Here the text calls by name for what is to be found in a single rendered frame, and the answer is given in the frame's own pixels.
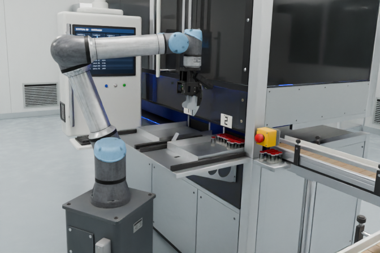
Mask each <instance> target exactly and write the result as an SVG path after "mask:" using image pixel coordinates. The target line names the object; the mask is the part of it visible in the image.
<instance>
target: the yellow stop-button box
mask: <svg viewBox="0 0 380 253"><path fill-rule="evenodd" d="M279 132H280V130H279V129H275V128H271V127H268V126H267V127H263V128H257V134H262V135H263V137H264V141H263V142H261V143H257V142H256V144H259V145H261V146H265V147H272V146H278V145H279Z"/></svg>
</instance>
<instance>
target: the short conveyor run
mask: <svg viewBox="0 0 380 253"><path fill-rule="evenodd" d="M315 138H316V140H315V141H314V143H310V142H307V141H303V140H300V139H297V138H293V137H290V136H285V138H284V139H283V138H280V140H279V142H281V143H280V144H279V145H278V146H272V147H269V150H270V149H275V150H278V151H281V152H283V153H282V160H283V161H285V162H288V163H291V168H289V169H286V170H288V171H290V172H293V173H295V174H298V175H301V176H303V177H306V178H308V179H310V180H313V181H315V182H318V183H320V184H323V185H326V186H328V187H331V188H333V189H335V190H338V191H341V192H343V193H346V194H348V195H351V196H353V197H355V198H358V199H361V200H363V201H366V202H368V203H371V204H373V205H376V206H378V207H380V163H377V162H374V161H371V160H367V159H364V158H361V157H358V156H354V155H351V154H347V153H344V152H341V151H337V150H334V149H330V148H327V147H324V146H320V141H318V140H319V139H320V136H316V137H315Z"/></svg>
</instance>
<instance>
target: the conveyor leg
mask: <svg viewBox="0 0 380 253"><path fill-rule="evenodd" d="M296 175H298V174H296ZM298 176H300V177H303V176H301V175H298ZM303 178H304V190H303V201H302V208H301V219H300V230H299V241H298V248H297V253H309V245H310V235H311V228H312V218H313V207H314V197H315V191H316V182H315V181H313V180H310V179H308V178H306V177H303Z"/></svg>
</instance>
